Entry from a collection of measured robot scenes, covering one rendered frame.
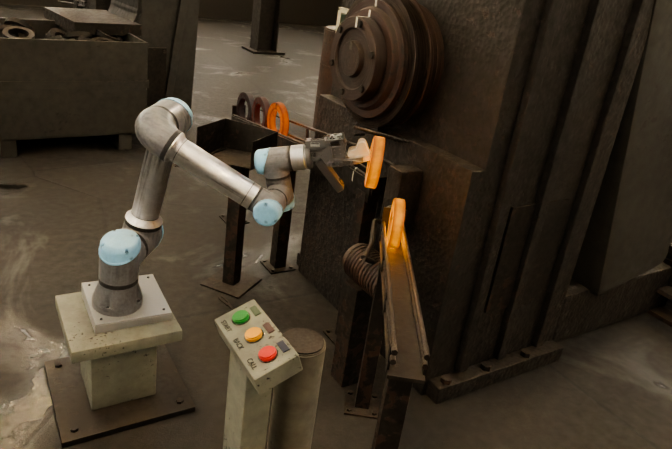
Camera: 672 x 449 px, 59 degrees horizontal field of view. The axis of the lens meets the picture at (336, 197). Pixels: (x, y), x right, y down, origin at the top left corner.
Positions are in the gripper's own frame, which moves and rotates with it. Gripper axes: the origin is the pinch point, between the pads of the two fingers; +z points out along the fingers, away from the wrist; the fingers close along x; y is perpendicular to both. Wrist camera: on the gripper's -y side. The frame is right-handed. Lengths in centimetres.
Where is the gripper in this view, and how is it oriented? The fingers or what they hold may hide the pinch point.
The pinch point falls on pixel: (375, 156)
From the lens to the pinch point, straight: 174.6
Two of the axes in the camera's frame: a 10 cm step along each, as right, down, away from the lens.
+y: -1.3, -9.3, -3.6
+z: 9.9, -1.0, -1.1
